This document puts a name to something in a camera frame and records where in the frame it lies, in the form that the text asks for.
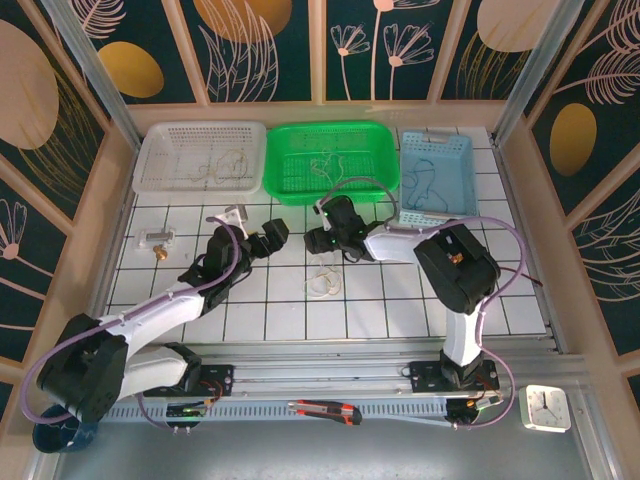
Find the white plastic basket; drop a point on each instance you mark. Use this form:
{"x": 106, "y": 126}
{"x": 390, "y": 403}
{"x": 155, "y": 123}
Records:
{"x": 165, "y": 165}

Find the aluminium frame post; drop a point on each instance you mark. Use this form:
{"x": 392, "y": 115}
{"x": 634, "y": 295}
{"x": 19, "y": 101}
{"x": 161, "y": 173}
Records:
{"x": 532, "y": 75}
{"x": 95, "y": 75}

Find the dark blue mug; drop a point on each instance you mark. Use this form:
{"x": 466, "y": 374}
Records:
{"x": 50, "y": 441}

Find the white square clock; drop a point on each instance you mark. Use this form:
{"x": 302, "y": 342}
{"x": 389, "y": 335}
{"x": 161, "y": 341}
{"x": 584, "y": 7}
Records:
{"x": 545, "y": 407}

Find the red black utility knife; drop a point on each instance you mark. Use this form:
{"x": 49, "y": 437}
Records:
{"x": 325, "y": 411}

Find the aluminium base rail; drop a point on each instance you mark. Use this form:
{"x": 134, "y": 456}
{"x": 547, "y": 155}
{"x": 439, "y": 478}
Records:
{"x": 320, "y": 380}

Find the clear plastic latch block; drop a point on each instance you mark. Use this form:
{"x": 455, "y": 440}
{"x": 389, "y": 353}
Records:
{"x": 155, "y": 238}

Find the green plastic basket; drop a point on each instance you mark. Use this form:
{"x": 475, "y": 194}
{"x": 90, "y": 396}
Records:
{"x": 360, "y": 150}

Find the small brass knob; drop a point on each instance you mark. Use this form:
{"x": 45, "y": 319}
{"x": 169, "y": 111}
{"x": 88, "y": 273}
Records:
{"x": 161, "y": 253}

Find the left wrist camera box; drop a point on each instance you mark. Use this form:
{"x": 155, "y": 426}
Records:
{"x": 235, "y": 215}

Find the small black controller board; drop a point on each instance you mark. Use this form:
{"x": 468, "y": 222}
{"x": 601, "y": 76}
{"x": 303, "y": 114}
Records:
{"x": 472, "y": 407}
{"x": 185, "y": 414}

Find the light blue plastic basket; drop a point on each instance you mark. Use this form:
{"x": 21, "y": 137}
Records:
{"x": 455, "y": 170}

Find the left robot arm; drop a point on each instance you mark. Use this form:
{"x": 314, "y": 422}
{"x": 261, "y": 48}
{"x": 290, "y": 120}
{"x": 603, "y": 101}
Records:
{"x": 160, "y": 312}

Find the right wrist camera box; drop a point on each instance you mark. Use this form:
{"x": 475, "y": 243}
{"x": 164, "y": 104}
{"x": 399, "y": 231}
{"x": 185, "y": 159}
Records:
{"x": 320, "y": 207}

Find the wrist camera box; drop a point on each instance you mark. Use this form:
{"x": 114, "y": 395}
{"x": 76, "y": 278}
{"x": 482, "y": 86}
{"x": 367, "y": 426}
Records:
{"x": 235, "y": 215}
{"x": 320, "y": 207}

